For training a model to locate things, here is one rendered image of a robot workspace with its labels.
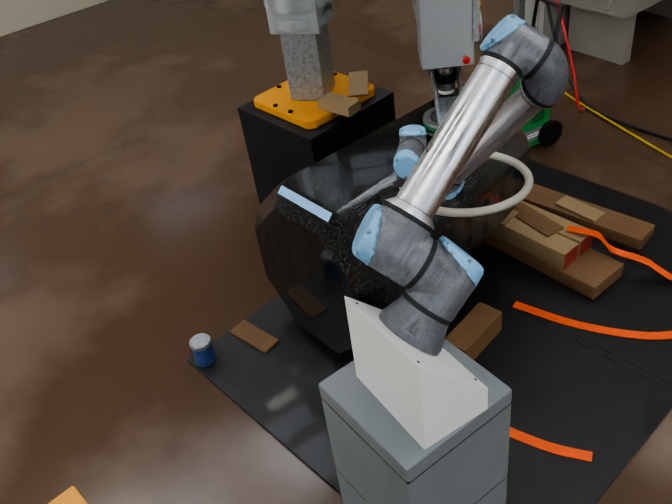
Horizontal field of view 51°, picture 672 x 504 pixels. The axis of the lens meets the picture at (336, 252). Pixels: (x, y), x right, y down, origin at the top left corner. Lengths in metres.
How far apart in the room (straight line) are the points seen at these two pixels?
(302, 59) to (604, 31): 2.81
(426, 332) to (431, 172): 0.41
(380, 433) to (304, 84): 2.18
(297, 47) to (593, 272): 1.81
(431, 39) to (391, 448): 1.71
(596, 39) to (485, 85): 4.02
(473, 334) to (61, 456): 1.87
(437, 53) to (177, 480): 2.05
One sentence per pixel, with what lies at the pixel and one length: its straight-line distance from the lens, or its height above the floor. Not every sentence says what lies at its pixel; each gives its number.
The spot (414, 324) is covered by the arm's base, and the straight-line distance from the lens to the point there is 1.83.
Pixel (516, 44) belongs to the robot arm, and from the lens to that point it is 1.89.
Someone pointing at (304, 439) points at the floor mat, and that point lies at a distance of 3.05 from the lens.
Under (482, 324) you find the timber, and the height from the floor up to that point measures 0.14.
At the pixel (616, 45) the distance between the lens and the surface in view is 5.76.
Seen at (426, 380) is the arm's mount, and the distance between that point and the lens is 1.74.
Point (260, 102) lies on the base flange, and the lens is 3.82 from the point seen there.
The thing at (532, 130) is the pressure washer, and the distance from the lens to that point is 4.61.
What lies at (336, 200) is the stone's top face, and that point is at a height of 0.85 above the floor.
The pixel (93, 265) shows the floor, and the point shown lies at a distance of 4.32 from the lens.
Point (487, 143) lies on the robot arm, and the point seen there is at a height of 1.35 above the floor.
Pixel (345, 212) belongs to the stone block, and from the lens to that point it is 2.77.
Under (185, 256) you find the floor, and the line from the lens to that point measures 4.14.
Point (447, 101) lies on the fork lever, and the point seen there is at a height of 1.00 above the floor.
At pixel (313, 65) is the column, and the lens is 3.64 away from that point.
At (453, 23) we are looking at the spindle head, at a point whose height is 1.34.
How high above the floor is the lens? 2.44
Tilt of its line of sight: 39 degrees down
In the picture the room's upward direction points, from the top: 9 degrees counter-clockwise
